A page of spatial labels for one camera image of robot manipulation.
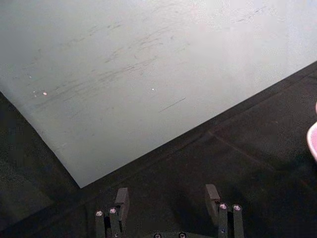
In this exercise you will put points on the black table cloth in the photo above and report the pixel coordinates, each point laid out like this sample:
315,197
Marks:
198,173

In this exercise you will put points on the pink rounded object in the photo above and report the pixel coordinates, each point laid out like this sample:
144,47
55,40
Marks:
313,138

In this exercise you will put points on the plain pale wall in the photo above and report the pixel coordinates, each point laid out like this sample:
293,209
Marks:
138,74

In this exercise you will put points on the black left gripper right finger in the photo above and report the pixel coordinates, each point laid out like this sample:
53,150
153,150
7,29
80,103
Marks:
226,218

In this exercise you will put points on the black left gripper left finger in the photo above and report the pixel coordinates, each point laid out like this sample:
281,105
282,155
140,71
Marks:
116,218

